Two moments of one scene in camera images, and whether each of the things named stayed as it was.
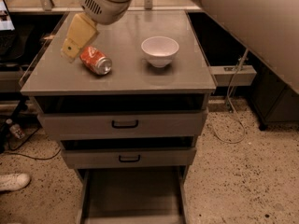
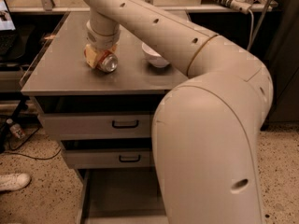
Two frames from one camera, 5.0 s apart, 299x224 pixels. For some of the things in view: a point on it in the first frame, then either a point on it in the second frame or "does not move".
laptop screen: (6, 21) does not move
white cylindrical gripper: (104, 10) to (102, 40)
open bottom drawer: (133, 195) does not move
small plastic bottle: (16, 129) does not move
